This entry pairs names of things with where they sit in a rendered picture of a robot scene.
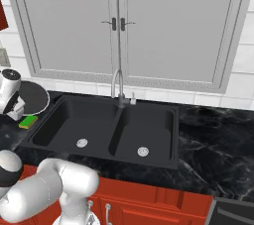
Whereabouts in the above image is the dark dishwasher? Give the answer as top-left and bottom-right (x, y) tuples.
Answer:
(204, 196), (254, 225)

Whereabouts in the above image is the red wall cupboard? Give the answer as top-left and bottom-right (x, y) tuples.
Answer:
(0, 0), (10, 33)

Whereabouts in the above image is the grey metal tap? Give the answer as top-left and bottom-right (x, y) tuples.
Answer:
(110, 67), (138, 109)

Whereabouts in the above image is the dark window handle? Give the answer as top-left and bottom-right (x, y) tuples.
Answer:
(120, 17), (137, 33)
(100, 17), (118, 32)

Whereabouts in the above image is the grey wall socket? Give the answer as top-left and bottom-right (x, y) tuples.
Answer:
(0, 48), (12, 68)

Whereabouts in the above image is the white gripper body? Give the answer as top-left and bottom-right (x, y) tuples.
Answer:
(3, 99), (27, 122)

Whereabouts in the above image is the black double sink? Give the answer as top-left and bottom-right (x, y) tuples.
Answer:
(20, 93), (181, 170)

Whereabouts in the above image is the black round pan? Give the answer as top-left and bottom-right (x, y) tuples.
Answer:
(19, 80), (51, 117)

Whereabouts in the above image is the red drawer front panel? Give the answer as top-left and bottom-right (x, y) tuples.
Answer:
(94, 176), (214, 218)

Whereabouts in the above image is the grey window pane door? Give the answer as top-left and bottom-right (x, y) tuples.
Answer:
(2, 0), (120, 85)
(118, 0), (254, 95)

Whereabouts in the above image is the green and yellow sponge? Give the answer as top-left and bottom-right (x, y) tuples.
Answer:
(18, 115), (40, 130)

